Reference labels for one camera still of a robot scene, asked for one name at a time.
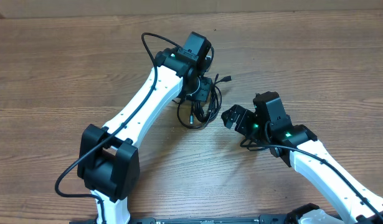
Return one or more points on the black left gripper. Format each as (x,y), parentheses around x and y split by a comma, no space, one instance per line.
(203,94)

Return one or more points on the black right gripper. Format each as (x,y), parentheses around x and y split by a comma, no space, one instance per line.
(245,116)

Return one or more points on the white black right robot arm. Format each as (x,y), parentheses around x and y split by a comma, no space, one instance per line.
(269,127)

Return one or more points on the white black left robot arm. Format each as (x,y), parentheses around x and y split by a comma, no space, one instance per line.
(109,155)

